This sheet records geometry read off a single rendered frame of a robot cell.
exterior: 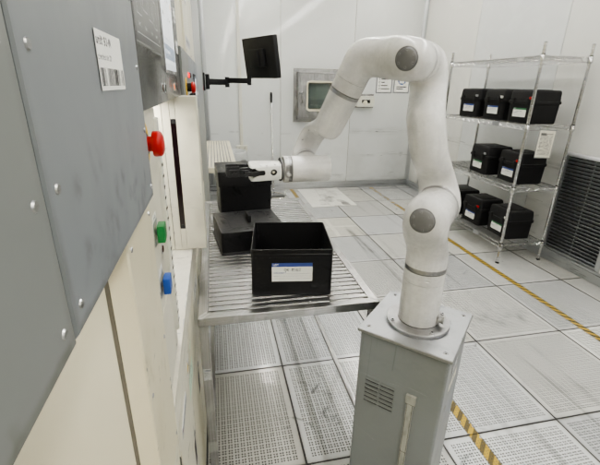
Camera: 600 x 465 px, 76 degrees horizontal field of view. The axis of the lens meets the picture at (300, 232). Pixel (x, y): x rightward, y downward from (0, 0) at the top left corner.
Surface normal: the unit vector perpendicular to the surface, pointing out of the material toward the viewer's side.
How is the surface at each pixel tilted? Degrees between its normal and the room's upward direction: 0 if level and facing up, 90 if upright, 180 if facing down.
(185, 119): 90
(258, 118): 90
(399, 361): 90
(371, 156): 90
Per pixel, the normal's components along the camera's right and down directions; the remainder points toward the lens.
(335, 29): 0.21, 0.36
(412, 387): -0.54, 0.29
